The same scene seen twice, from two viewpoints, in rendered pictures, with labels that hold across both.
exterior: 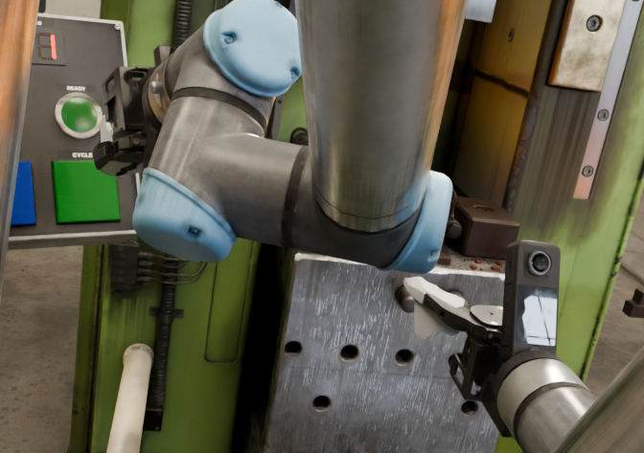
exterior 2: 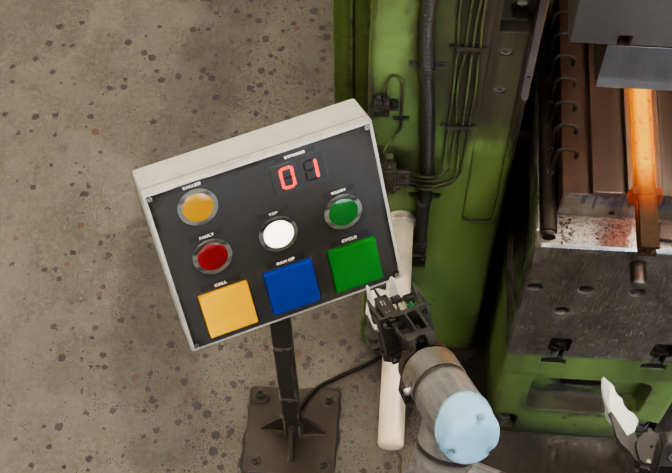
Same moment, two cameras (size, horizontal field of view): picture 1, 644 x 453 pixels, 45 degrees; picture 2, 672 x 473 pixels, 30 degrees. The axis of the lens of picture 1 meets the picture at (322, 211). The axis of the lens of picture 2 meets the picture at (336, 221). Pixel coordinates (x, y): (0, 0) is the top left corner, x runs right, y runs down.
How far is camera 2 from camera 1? 1.38 m
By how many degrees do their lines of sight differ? 45
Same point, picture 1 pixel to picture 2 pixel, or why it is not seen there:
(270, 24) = (475, 435)
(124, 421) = not seen: hidden behind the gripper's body
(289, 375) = (532, 298)
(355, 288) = (590, 261)
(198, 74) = (432, 447)
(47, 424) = (307, 94)
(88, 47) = (344, 154)
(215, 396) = (473, 238)
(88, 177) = (355, 257)
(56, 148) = (328, 241)
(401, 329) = not seen: hidden behind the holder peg
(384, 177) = not seen: outside the picture
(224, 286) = (478, 180)
